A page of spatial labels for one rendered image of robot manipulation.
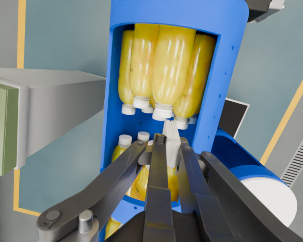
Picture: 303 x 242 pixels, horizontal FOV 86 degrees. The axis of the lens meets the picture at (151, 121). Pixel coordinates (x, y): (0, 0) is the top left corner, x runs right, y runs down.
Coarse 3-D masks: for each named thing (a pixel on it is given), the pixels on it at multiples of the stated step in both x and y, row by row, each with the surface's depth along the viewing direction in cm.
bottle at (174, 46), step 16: (160, 32) 29; (176, 32) 28; (192, 32) 29; (160, 48) 30; (176, 48) 28; (192, 48) 30; (160, 64) 30; (176, 64) 29; (160, 80) 30; (176, 80) 30; (160, 96) 32; (176, 96) 32
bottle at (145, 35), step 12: (144, 24) 32; (156, 24) 32; (144, 36) 32; (156, 36) 33; (132, 48) 35; (144, 48) 33; (132, 60) 35; (144, 60) 34; (132, 72) 35; (144, 72) 34; (132, 84) 36; (144, 84) 35; (144, 96) 38
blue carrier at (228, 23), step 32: (128, 0) 26; (160, 0) 24; (192, 0) 23; (224, 0) 24; (224, 32) 26; (224, 64) 28; (224, 96) 32; (128, 128) 54; (160, 128) 58; (192, 128) 51
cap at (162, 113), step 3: (156, 108) 34; (156, 111) 34; (159, 111) 34; (162, 111) 33; (165, 111) 33; (168, 111) 34; (171, 111) 34; (156, 114) 34; (159, 114) 34; (162, 114) 33; (165, 114) 34; (168, 114) 34; (171, 114) 35; (162, 117) 34; (165, 117) 34; (168, 117) 34
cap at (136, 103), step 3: (135, 99) 38; (135, 102) 38; (138, 102) 38; (141, 102) 38; (144, 102) 38; (147, 102) 39; (135, 105) 38; (138, 105) 38; (141, 105) 38; (144, 105) 38; (147, 105) 39; (141, 108) 38; (144, 108) 38; (147, 108) 39
